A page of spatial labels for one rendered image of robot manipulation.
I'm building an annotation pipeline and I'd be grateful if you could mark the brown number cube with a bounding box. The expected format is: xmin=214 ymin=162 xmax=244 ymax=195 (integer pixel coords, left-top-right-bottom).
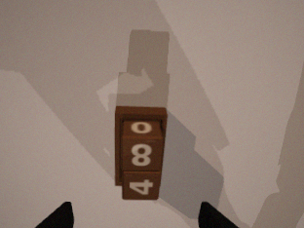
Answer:
xmin=121 ymin=120 xmax=163 ymax=171
xmin=122 ymin=170 xmax=161 ymax=200

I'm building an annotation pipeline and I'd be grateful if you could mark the brown rectangular tray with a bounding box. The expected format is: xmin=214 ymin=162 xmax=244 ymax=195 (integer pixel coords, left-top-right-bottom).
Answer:
xmin=115 ymin=106 xmax=168 ymax=186

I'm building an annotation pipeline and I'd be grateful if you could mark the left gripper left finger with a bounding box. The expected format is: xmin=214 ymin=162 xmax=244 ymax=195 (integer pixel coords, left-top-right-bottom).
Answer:
xmin=35 ymin=202 xmax=74 ymax=228

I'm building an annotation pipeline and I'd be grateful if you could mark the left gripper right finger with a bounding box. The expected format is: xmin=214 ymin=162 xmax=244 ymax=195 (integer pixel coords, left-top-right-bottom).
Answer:
xmin=198 ymin=202 xmax=239 ymax=228

